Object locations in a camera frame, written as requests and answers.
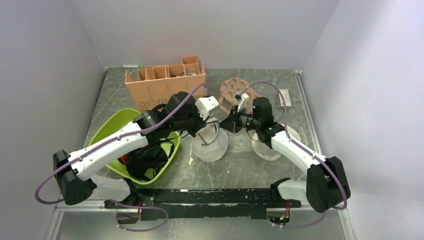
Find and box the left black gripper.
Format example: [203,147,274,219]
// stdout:
[172,104,211,138]

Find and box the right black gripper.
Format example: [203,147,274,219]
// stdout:
[218,104,261,134]

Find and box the white round mesh laundry bag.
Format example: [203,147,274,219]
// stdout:
[191,118,229,162]

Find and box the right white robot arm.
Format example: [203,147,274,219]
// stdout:
[219,97,351,213]

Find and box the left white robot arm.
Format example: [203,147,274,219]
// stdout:
[52,91,218,208]

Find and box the orange plastic organizer box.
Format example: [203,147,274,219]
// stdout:
[124,55,206,112]

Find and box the small white red box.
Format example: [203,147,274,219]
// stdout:
[278,89,292,108]

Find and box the black garment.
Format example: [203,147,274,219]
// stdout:
[125,140,175,181]

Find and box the green plastic basin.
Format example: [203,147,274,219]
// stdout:
[89,108,181,185]

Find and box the green white marker pen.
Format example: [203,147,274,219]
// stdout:
[122,64,145,68]

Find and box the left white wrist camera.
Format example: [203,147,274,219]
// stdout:
[195,96,219,120]

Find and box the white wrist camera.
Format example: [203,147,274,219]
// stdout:
[235,92,250,112]
[195,96,219,120]

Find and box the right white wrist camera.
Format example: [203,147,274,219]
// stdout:
[235,92,250,112]

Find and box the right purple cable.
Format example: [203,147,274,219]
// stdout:
[238,81,349,230]

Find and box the purple cable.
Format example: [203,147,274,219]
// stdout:
[238,81,349,230]
[34,82,209,233]

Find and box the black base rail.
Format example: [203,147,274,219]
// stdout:
[104,185,302,221]

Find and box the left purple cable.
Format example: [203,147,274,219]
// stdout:
[34,82,209,233]

